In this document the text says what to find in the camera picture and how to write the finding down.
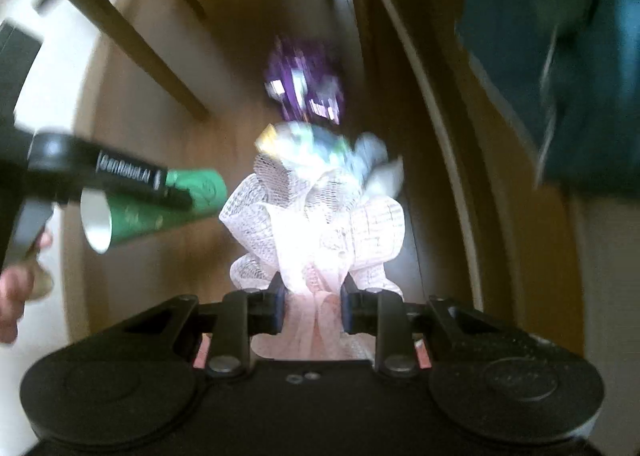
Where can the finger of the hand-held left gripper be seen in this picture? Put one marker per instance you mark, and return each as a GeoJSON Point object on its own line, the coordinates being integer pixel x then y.
{"type": "Point", "coordinates": [125, 174]}

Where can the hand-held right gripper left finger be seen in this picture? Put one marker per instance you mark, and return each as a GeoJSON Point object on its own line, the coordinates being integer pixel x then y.
{"type": "Point", "coordinates": [276, 310]}

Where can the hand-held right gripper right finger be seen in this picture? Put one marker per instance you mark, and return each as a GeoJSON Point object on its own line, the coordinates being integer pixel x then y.
{"type": "Point", "coordinates": [348, 308]}

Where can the green paper cup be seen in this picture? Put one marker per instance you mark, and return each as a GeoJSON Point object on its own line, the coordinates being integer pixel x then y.
{"type": "Point", "coordinates": [135, 223]}

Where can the white foam mesh sleeve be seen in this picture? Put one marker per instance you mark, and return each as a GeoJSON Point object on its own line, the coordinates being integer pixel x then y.
{"type": "Point", "coordinates": [310, 231]}

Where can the purple snack bag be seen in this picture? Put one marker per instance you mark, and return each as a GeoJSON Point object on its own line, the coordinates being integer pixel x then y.
{"type": "Point", "coordinates": [305, 80]}

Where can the person's left hand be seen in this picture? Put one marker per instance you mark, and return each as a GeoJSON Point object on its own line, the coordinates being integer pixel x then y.
{"type": "Point", "coordinates": [12, 296]}

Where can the crumpled white tissue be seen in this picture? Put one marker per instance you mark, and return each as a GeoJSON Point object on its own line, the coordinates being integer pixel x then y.
{"type": "Point", "coordinates": [377, 165]}

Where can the crumpled silver yellow wrapper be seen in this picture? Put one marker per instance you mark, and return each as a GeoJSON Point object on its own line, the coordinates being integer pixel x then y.
{"type": "Point", "coordinates": [300, 143]}

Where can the teal cloth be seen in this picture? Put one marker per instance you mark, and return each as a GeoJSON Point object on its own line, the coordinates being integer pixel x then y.
{"type": "Point", "coordinates": [560, 45]}

